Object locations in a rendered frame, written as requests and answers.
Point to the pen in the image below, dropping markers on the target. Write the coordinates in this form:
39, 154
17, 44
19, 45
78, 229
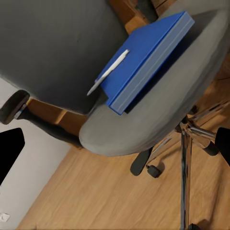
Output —
109, 70

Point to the swivel chair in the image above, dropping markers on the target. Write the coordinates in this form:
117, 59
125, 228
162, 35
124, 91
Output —
54, 50

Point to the folder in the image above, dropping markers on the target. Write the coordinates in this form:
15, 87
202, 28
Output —
148, 48

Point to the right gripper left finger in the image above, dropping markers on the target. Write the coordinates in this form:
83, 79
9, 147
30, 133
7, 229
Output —
11, 144

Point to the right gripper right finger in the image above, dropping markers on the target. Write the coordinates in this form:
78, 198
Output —
222, 142

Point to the cabinet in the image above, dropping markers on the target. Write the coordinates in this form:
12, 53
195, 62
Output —
161, 6

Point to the bookcase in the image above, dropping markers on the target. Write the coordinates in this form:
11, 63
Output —
129, 18
71, 121

